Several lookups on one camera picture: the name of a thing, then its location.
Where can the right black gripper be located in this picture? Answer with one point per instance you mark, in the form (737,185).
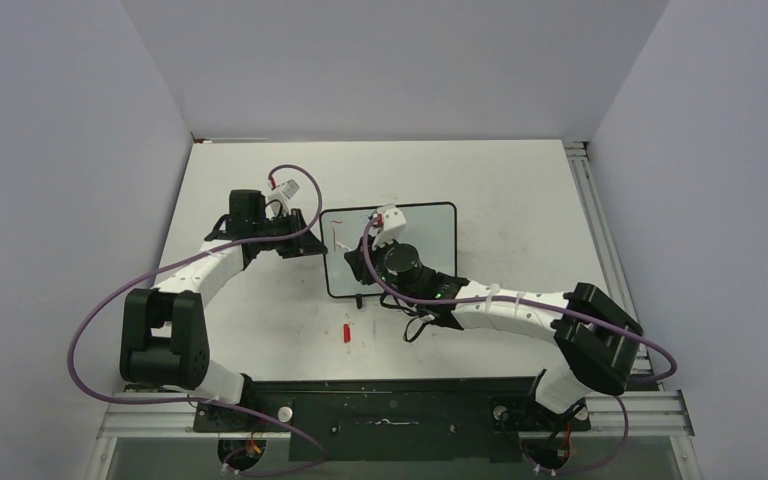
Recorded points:
(360,264)

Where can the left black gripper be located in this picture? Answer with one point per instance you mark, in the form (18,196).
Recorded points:
(303,244)

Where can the small black-framed whiteboard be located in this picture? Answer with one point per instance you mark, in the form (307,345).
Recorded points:
(431,228)

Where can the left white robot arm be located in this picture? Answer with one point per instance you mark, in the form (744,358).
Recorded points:
(164,336)

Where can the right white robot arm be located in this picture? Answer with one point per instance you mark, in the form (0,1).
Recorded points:
(595,335)

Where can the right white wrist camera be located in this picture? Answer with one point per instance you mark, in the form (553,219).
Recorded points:
(388,222)

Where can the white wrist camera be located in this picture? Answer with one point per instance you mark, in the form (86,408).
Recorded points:
(284,192)
(388,222)

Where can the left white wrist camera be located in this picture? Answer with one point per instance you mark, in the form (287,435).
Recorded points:
(284,192)

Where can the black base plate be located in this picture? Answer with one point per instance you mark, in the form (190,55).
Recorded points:
(415,420)

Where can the aluminium frame rail front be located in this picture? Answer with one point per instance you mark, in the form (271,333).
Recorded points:
(163,421)

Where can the aluminium frame rail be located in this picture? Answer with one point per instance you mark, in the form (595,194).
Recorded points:
(163,421)
(617,286)

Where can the aluminium frame rail right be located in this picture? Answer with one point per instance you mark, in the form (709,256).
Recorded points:
(617,286)

